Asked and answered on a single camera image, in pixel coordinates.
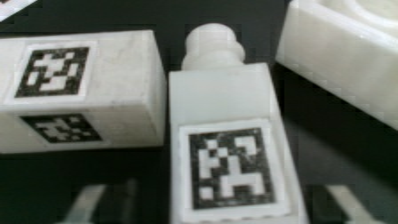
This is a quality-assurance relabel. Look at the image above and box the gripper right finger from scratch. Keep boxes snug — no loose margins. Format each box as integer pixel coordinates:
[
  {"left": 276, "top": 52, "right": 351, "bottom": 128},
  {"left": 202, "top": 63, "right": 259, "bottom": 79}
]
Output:
[{"left": 307, "top": 185, "right": 385, "bottom": 224}]

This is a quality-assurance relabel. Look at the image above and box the white leg rear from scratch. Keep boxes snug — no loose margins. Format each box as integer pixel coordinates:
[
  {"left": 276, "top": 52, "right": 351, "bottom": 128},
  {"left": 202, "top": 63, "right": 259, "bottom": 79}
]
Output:
[{"left": 0, "top": 0, "right": 42, "bottom": 22}]

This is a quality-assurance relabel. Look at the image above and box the white leg with tag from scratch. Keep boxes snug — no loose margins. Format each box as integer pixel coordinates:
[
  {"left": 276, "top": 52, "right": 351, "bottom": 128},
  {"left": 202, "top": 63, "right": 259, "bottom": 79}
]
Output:
[{"left": 168, "top": 23, "right": 308, "bottom": 224}]

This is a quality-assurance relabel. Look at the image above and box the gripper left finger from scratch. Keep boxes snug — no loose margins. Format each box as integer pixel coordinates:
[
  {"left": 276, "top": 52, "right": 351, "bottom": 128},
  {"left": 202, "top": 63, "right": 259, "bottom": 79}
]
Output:
[{"left": 58, "top": 179, "right": 138, "bottom": 224}]

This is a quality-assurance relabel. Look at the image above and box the white leg centre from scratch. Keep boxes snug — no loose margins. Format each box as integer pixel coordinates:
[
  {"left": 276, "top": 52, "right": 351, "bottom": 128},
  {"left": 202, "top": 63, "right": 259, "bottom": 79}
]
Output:
[{"left": 0, "top": 30, "right": 166, "bottom": 153}]

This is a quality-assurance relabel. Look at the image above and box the white square tabletop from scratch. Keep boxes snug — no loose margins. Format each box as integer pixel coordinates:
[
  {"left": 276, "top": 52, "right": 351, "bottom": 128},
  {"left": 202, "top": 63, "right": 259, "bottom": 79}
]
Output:
[{"left": 275, "top": 0, "right": 398, "bottom": 129}]

